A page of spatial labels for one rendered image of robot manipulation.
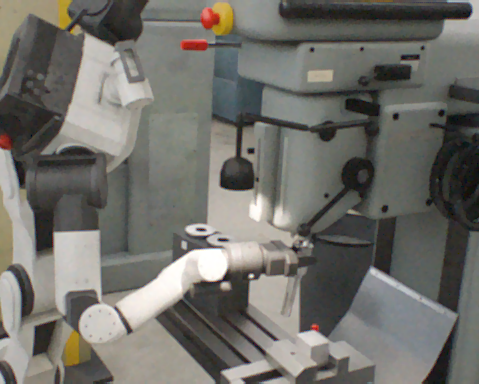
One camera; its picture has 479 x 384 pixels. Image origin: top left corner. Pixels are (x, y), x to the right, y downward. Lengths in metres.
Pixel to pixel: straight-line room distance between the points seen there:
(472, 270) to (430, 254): 0.12
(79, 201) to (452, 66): 0.84
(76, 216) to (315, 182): 0.49
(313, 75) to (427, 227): 0.62
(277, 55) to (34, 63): 0.49
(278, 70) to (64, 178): 0.48
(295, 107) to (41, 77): 0.52
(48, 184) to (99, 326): 0.30
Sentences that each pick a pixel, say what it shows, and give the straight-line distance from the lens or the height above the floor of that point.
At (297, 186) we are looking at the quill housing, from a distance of 1.48.
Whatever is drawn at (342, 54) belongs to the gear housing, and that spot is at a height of 1.71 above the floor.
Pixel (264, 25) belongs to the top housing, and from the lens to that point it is 1.33.
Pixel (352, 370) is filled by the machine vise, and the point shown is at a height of 0.99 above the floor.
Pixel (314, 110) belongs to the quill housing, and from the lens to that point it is 1.45.
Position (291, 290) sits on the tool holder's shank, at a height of 1.15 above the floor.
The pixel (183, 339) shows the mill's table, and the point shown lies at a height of 0.87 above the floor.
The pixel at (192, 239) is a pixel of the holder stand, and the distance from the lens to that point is 2.05.
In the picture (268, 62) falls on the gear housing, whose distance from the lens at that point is 1.46.
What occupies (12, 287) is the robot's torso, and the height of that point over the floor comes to 1.04.
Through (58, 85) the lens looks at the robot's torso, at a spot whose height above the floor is 1.61.
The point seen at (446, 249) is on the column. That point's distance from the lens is 1.82.
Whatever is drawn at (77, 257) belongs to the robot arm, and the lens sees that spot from 1.46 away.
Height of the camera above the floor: 1.85
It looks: 17 degrees down
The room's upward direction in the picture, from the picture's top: 3 degrees clockwise
